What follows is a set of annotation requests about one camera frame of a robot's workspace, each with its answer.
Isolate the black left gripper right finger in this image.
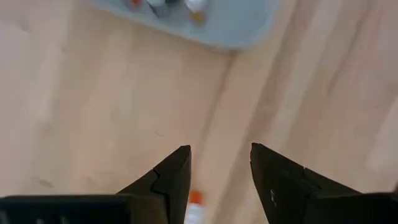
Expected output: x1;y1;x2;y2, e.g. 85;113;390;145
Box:
250;142;398;224

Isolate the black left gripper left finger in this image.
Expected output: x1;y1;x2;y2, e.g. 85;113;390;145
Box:
0;144;192;224

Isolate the small yellow food coloring bottle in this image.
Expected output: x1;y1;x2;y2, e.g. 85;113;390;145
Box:
186;0;208;24

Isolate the white plastic handled basket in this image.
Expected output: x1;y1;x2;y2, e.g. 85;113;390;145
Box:
93;0;280;50

